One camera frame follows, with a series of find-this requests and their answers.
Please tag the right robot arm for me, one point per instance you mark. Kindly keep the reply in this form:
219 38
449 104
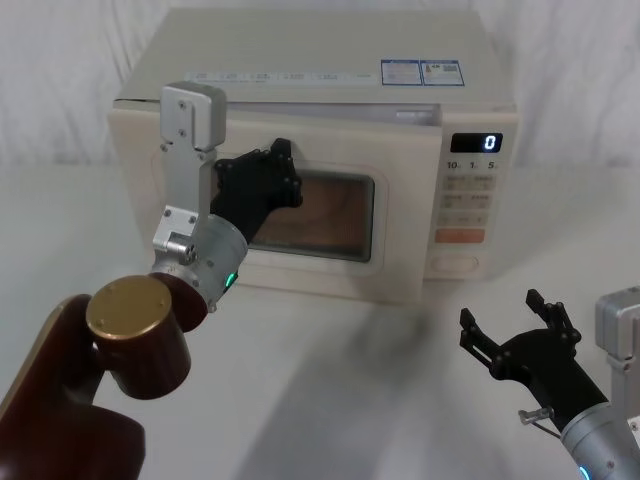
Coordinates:
600 435

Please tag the white curtain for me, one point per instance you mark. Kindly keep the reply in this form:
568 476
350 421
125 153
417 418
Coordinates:
60 75

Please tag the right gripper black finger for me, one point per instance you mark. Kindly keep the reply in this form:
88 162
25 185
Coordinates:
477 337
560 320

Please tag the cream microwave oven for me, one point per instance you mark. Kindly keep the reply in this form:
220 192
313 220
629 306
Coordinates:
300 45

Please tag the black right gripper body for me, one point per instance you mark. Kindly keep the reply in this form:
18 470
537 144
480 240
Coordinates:
540 365

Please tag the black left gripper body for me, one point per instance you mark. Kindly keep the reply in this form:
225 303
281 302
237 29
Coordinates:
245 190

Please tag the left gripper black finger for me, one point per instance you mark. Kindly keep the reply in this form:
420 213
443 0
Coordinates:
280 155
292 192

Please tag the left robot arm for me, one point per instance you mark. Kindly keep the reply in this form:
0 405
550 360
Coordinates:
135 340

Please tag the blue white oven sticker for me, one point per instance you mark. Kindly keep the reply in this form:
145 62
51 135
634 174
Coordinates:
440 72
400 72

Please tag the oven control panel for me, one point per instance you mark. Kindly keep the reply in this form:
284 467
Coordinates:
467 250

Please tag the cream oven door with window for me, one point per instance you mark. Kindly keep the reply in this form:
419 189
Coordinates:
400 240

